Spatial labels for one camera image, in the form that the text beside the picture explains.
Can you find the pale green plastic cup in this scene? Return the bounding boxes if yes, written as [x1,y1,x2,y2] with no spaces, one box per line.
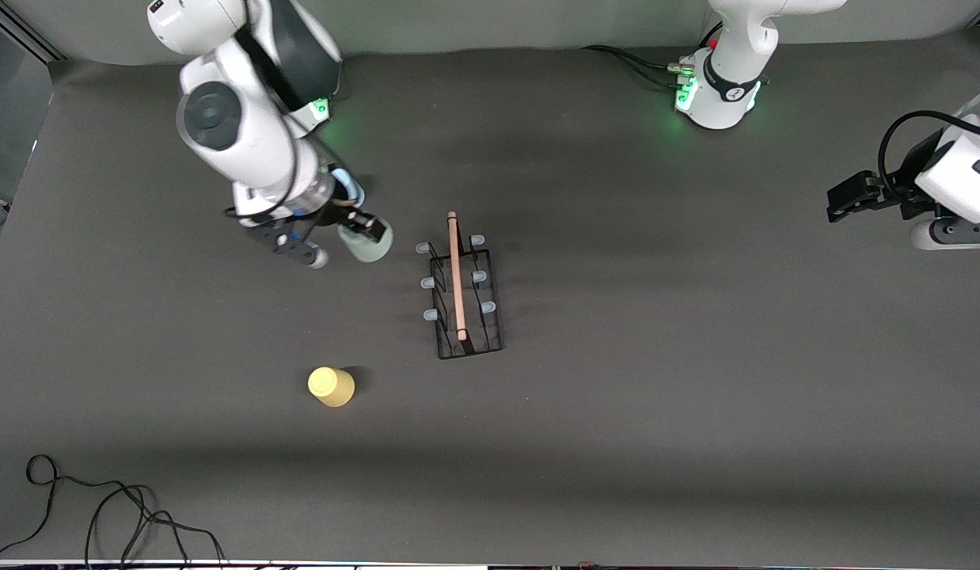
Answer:
[337,218,394,264]

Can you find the black wire cup holder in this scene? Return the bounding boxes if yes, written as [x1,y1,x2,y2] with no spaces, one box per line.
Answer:
[416,211,505,360]

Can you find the yellow plastic cup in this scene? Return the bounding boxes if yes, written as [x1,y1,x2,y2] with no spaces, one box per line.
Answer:
[307,366,356,409]

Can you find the light blue plastic cup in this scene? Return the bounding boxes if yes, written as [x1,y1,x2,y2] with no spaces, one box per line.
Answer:
[329,166,367,208]

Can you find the black left arm base cable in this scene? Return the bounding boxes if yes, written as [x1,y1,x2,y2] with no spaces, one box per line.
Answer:
[581,44,690,88]

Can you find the black cable on table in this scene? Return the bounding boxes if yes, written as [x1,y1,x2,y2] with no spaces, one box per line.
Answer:
[0,454,226,568]

